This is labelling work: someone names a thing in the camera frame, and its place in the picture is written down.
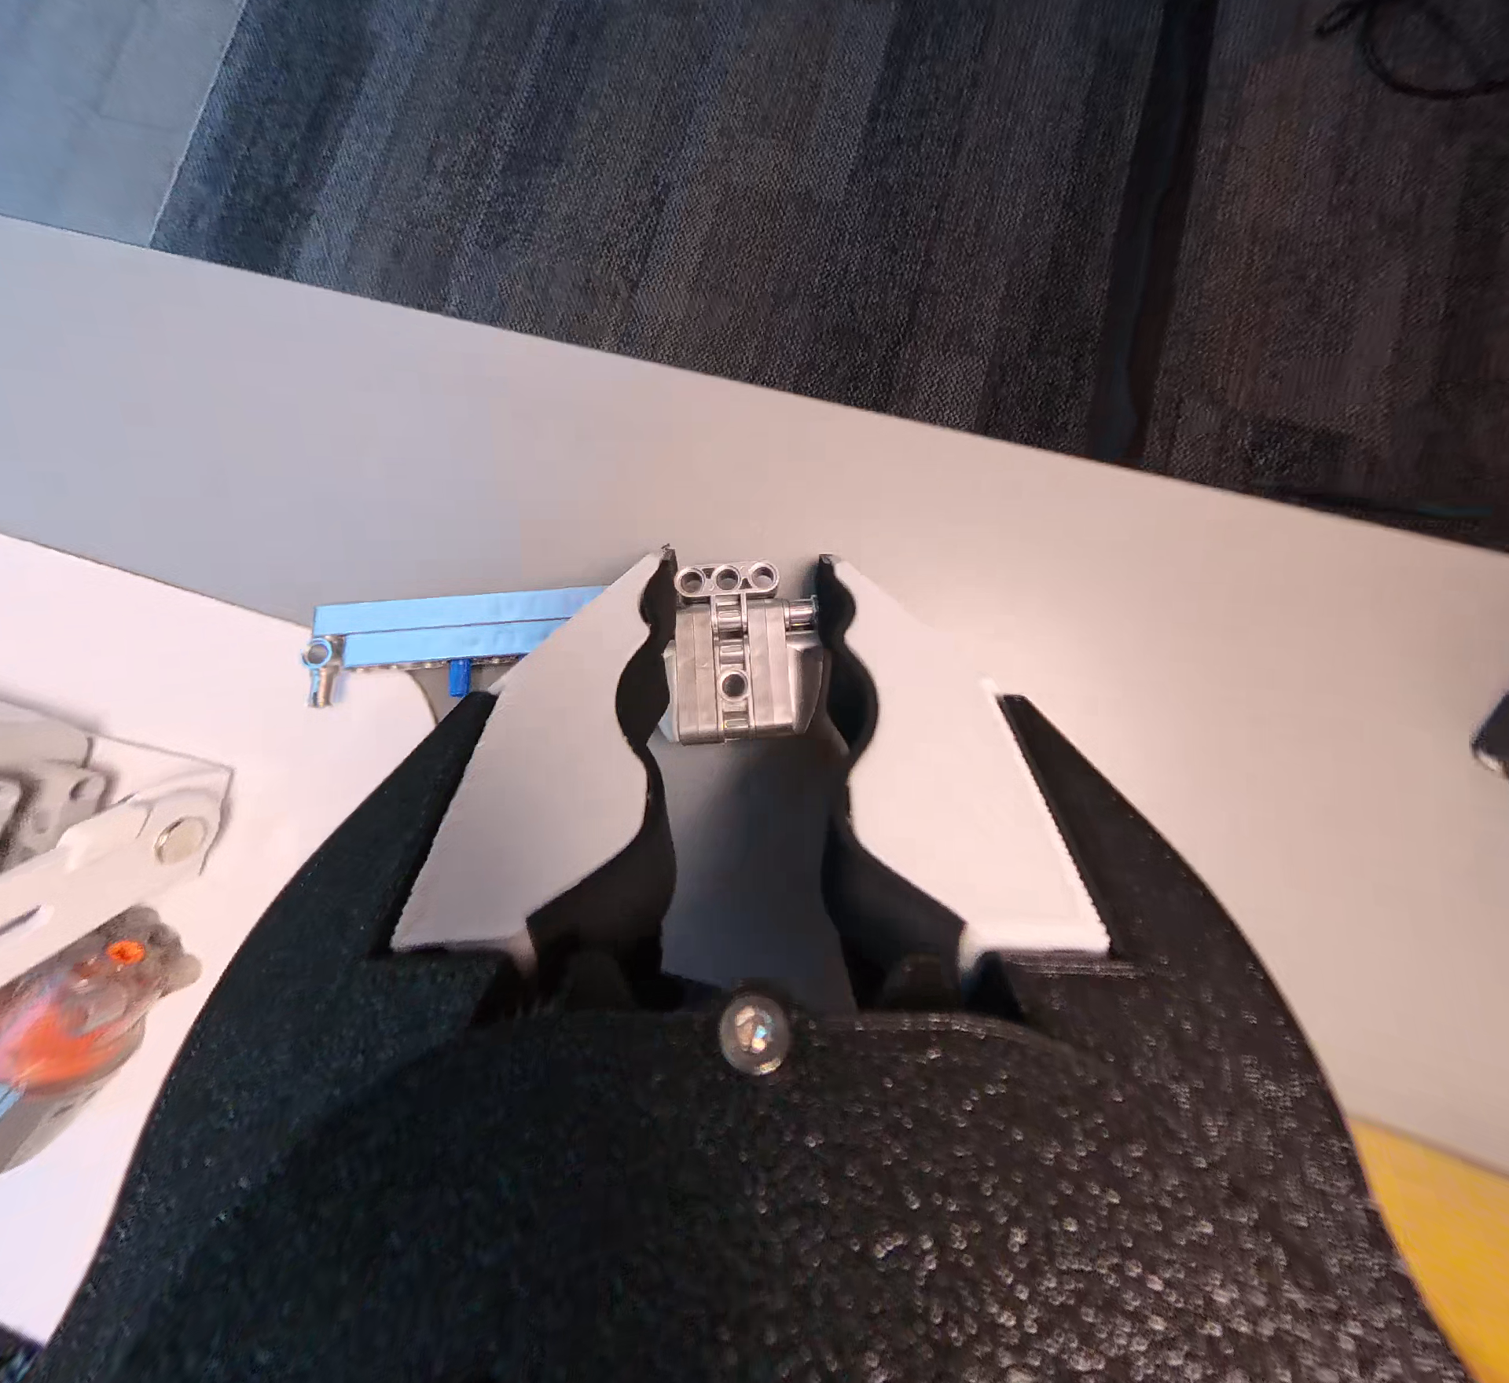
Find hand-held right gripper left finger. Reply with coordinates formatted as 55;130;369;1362
391;546;679;958

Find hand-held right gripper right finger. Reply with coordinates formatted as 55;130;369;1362
816;554;1113;958

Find grey beam with motor block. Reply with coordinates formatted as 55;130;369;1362
306;562;833;749

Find white document stand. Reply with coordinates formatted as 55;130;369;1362
0;532;509;1351

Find grey battery box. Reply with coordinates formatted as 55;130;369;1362
0;906;203;1173

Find nested yellow empty bins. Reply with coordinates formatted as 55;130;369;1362
1349;1118;1509;1362

